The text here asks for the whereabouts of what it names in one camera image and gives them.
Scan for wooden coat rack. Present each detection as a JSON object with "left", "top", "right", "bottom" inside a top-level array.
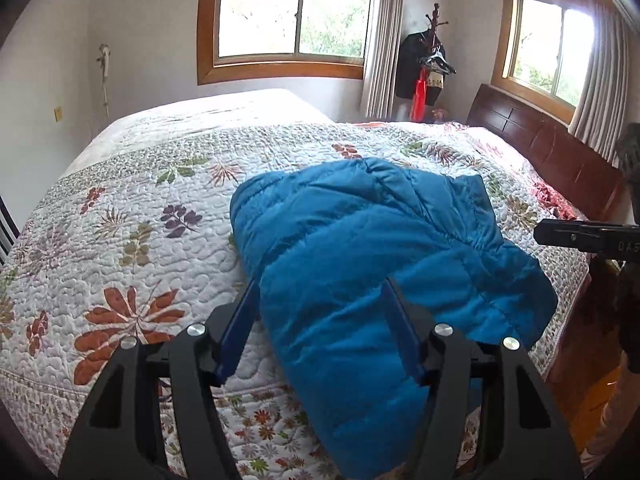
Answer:
[{"left": 421, "top": 2, "right": 451, "bottom": 121}]

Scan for grey pleated curtain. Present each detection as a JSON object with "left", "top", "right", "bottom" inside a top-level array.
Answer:
[
  {"left": 360, "top": 0, "right": 407, "bottom": 122},
  {"left": 567, "top": 0, "right": 635, "bottom": 163}
]

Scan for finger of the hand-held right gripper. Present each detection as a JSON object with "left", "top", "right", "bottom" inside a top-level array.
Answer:
[{"left": 533, "top": 219, "right": 603, "bottom": 255}]

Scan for white wall-mounted device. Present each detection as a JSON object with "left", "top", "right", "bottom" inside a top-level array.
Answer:
[{"left": 96, "top": 44, "right": 114, "bottom": 122}]

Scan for wooden framed window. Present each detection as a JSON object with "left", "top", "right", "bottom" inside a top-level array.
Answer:
[
  {"left": 196, "top": 0, "right": 376, "bottom": 86},
  {"left": 490, "top": 0, "right": 608, "bottom": 126}
]

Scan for blue down jacket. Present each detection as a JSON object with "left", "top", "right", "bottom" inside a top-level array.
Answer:
[{"left": 229, "top": 156, "right": 559, "bottom": 480}]

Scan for red hanging item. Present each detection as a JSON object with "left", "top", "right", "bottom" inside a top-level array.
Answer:
[{"left": 410, "top": 67, "right": 431, "bottom": 122}]

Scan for black clothes hangers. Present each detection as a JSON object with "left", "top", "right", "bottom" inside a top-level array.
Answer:
[{"left": 420, "top": 49, "right": 457, "bottom": 77}]

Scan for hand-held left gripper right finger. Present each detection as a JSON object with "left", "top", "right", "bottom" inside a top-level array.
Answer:
[{"left": 382, "top": 276, "right": 583, "bottom": 480}]

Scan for black hanging garment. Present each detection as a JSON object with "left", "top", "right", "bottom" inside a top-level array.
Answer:
[{"left": 395, "top": 32, "right": 437, "bottom": 102}]

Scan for floral quilted bed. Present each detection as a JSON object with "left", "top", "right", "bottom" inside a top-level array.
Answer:
[{"left": 0, "top": 89, "right": 591, "bottom": 480}]

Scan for dark textured cloth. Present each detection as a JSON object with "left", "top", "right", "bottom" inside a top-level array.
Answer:
[{"left": 616, "top": 125, "right": 640, "bottom": 188}]

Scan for dark wooden headboard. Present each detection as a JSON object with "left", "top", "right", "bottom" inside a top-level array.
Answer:
[{"left": 466, "top": 84, "right": 626, "bottom": 223}]

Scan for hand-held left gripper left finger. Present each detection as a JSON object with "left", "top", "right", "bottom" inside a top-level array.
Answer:
[{"left": 59, "top": 277, "right": 261, "bottom": 480}]

